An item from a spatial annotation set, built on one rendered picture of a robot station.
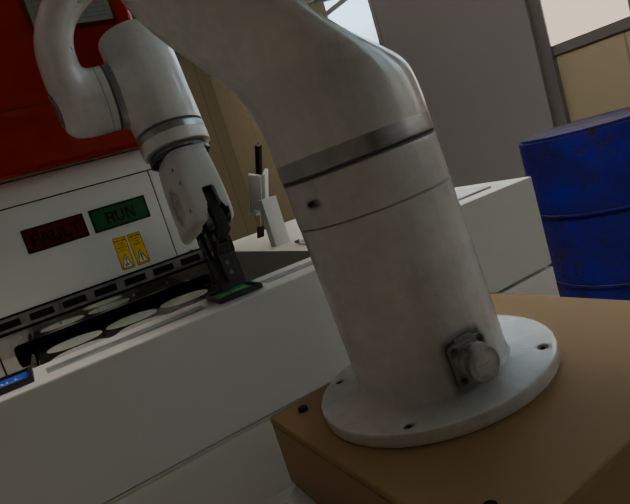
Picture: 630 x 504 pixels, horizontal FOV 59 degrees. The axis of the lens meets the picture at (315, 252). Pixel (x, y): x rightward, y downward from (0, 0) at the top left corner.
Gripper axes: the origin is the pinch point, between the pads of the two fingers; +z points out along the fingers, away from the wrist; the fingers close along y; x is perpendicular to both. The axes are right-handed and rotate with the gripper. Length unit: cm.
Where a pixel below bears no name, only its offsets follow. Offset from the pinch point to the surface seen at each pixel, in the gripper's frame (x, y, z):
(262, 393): -2.2, 1.4, 14.8
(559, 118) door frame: 243, -131, -21
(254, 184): 17.2, -21.8, -13.7
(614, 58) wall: 246, -94, -34
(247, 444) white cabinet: -5.8, 0.4, 19.3
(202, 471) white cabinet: -11.5, 0.3, 19.6
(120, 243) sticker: -2, -56, -17
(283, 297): 4.1, 3.3, 5.4
